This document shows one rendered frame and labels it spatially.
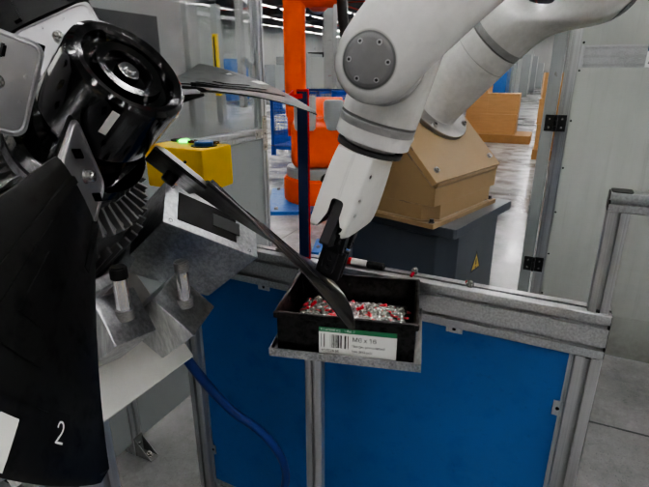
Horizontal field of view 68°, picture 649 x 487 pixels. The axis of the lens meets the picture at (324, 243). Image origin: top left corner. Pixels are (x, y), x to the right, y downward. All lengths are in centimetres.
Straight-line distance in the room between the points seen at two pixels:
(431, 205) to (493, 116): 879
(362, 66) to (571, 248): 201
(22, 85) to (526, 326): 78
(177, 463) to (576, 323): 135
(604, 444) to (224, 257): 164
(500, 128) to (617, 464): 820
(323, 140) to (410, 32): 407
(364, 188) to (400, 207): 49
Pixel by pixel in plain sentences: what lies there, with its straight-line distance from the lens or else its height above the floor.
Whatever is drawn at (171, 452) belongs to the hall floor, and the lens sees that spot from 186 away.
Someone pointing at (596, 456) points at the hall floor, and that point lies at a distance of 199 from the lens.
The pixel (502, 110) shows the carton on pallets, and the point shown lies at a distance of 972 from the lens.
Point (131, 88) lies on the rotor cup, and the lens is 51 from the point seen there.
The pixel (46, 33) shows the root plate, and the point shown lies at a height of 126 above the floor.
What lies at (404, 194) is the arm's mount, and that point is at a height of 99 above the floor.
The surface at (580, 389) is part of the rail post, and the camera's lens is 96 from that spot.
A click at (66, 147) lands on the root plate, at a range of 47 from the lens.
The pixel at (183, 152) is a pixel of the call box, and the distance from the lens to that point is 105.
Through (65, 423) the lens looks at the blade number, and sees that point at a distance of 41.
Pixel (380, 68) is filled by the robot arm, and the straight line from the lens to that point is 42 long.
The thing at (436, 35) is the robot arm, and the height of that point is 125.
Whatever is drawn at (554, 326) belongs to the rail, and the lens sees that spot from 89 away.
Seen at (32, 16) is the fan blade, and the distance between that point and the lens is 65.
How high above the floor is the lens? 122
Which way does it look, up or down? 20 degrees down
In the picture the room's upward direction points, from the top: straight up
